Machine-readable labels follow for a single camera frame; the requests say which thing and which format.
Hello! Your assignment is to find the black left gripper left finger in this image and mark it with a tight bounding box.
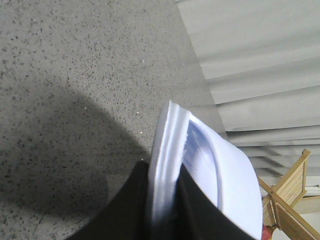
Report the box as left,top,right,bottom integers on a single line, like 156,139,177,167
67,161,149,240

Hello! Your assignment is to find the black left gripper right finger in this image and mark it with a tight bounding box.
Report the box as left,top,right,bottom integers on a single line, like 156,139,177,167
173,165,258,240

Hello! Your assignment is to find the light blue slipper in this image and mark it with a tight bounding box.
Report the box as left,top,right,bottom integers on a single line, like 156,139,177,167
147,101,263,240

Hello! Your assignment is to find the red and yellow object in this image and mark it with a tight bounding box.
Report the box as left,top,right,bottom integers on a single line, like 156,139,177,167
261,225,274,240

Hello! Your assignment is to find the wooden folding rack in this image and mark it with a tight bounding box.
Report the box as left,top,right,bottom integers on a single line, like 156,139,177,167
258,149,320,240

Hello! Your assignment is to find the pale green curtain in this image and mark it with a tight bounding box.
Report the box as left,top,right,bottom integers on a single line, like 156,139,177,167
177,0,320,177

